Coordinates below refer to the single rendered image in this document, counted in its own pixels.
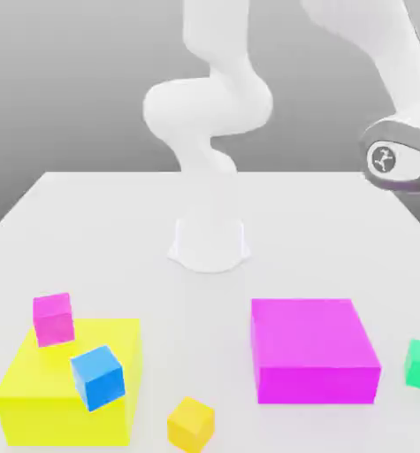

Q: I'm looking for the small pink cube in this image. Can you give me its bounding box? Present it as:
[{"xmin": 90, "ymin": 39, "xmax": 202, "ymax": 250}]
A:
[{"xmin": 32, "ymin": 292, "xmax": 76, "ymax": 349}]

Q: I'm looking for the large yellow box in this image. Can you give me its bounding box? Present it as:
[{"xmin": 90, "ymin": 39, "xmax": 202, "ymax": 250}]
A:
[{"xmin": 0, "ymin": 318, "xmax": 142, "ymax": 448}]

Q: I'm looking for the small blue cube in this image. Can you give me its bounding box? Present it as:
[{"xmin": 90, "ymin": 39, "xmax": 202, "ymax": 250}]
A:
[{"xmin": 70, "ymin": 344, "xmax": 126, "ymax": 413}]

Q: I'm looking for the large magenta box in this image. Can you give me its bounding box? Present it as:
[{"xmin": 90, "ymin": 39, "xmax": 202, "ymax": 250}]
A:
[{"xmin": 250, "ymin": 297, "xmax": 383, "ymax": 405}]

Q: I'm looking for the small yellow cube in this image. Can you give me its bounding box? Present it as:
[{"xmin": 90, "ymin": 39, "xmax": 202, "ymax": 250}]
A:
[{"xmin": 166, "ymin": 395, "xmax": 216, "ymax": 453}]

